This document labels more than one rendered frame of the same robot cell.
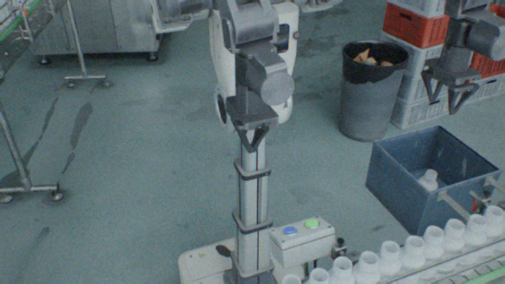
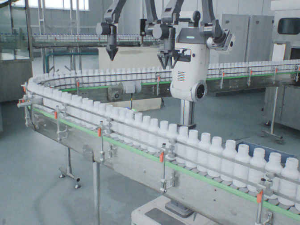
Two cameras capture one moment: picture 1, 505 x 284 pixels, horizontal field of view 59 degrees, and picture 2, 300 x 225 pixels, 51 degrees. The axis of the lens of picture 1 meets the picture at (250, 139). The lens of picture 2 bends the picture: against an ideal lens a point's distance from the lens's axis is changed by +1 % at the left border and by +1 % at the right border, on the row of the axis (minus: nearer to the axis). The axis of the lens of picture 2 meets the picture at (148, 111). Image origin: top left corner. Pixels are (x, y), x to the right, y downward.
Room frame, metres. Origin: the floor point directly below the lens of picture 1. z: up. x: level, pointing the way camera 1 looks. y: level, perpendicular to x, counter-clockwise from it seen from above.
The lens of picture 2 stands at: (0.11, -1.86, 1.61)
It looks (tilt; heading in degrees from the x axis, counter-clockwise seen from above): 15 degrees down; 66
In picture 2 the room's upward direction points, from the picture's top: 1 degrees clockwise
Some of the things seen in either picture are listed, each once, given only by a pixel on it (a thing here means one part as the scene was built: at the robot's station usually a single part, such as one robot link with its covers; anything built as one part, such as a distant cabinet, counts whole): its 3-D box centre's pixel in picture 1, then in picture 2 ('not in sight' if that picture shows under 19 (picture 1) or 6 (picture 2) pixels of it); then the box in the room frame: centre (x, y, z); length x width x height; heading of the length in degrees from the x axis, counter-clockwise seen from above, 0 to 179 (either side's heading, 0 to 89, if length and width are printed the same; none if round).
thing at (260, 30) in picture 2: not in sight; (253, 53); (5.81, 4.53, 0.96); 0.82 x 0.50 x 1.91; 4
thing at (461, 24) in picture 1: (464, 31); (168, 33); (0.85, -0.43, 1.57); 0.07 x 0.06 x 0.07; 25
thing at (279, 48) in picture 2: not in sight; (278, 53); (3.96, 1.91, 1.22); 0.23 x 0.04 x 0.32; 94
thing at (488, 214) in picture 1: (484, 235); (164, 138); (0.76, -0.58, 1.08); 0.06 x 0.06 x 0.17
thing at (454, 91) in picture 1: (452, 92); (166, 60); (0.84, -0.43, 1.44); 0.07 x 0.07 x 0.09; 22
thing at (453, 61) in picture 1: (454, 58); (169, 45); (0.86, -0.42, 1.51); 0.10 x 0.07 x 0.07; 22
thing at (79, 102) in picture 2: not in sight; (79, 110); (0.49, 0.08, 1.08); 0.06 x 0.06 x 0.17
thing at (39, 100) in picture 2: not in sight; (33, 115); (0.24, 0.49, 0.96); 0.23 x 0.10 x 0.27; 22
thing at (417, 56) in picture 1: (426, 46); not in sight; (3.16, -1.33, 0.55); 0.61 x 0.41 x 0.22; 119
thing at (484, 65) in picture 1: (479, 54); not in sight; (3.52, -1.94, 0.33); 0.61 x 0.41 x 0.22; 115
